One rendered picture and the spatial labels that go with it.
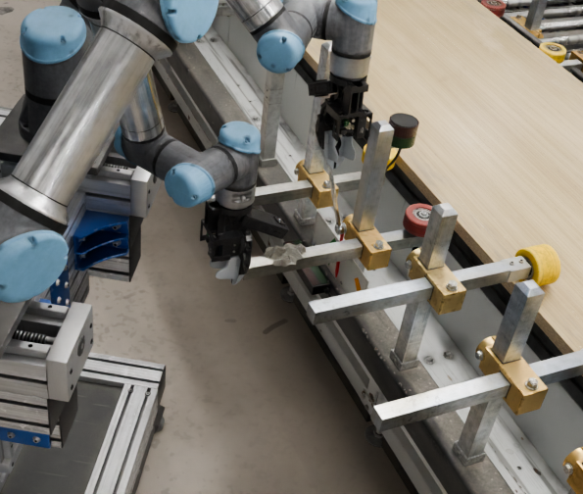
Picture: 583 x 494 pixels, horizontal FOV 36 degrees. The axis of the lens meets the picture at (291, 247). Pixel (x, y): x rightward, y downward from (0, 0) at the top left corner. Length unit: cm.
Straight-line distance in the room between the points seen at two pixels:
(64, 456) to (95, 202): 72
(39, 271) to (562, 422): 105
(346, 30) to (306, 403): 136
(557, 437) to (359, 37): 86
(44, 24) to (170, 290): 146
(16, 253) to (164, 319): 173
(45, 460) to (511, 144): 137
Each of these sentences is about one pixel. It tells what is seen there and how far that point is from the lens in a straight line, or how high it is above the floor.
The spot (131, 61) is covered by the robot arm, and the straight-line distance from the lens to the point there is 123.
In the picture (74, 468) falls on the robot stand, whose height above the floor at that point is 21.
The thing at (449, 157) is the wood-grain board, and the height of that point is 90.
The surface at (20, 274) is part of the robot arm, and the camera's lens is 122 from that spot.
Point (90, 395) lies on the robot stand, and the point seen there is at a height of 21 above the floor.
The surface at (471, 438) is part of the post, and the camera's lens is 168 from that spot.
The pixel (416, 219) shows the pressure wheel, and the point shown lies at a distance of 190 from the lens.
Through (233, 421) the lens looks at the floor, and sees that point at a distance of 261.
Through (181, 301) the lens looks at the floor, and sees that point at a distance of 296.
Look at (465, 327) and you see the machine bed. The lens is 201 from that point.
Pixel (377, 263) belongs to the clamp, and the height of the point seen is 84.
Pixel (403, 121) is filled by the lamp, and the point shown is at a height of 113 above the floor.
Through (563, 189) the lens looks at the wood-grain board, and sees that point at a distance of 215.
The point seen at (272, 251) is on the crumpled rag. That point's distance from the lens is 180.
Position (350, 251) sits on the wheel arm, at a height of 85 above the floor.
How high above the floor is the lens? 200
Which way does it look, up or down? 38 degrees down
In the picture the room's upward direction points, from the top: 8 degrees clockwise
